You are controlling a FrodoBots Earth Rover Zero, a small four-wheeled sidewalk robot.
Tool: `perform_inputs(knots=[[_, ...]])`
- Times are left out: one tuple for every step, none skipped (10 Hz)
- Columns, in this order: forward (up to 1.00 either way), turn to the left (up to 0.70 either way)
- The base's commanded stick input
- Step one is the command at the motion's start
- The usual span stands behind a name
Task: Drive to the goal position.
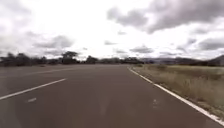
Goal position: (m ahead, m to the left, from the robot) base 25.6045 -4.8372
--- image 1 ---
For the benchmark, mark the distant hills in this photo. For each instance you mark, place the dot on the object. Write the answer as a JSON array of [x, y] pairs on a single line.
[[186, 61]]

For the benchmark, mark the grey asphalt road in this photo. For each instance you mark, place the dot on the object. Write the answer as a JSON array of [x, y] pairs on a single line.
[[96, 96]]

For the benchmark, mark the dry grass verge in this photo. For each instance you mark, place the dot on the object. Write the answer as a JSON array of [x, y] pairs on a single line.
[[193, 83]]

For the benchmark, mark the white dashed centre line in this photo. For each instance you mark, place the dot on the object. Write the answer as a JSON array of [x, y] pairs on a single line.
[[31, 89]]

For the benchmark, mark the white edge line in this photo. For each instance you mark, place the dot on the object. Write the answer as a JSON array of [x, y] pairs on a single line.
[[173, 95]]

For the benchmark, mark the row of trees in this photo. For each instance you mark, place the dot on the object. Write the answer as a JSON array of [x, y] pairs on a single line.
[[68, 59]]

